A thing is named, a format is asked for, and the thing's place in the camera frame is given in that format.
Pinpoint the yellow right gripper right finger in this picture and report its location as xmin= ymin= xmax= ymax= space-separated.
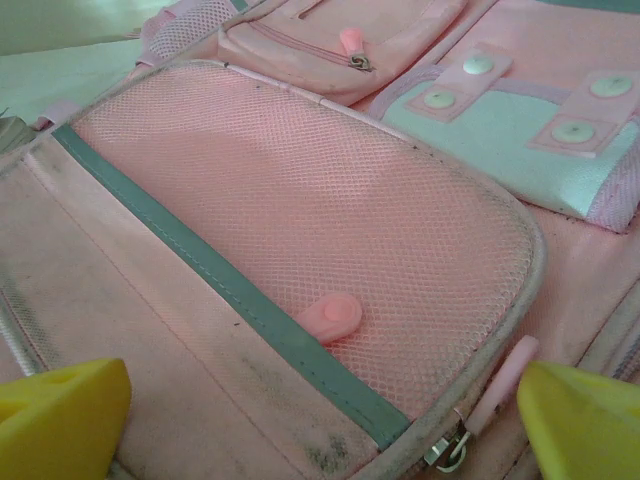
xmin=516 ymin=359 xmax=640 ymax=480

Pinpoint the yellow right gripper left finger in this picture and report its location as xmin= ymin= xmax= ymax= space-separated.
xmin=0 ymin=356 xmax=133 ymax=480

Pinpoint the pink student backpack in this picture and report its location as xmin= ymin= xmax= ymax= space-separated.
xmin=0 ymin=0 xmax=640 ymax=480

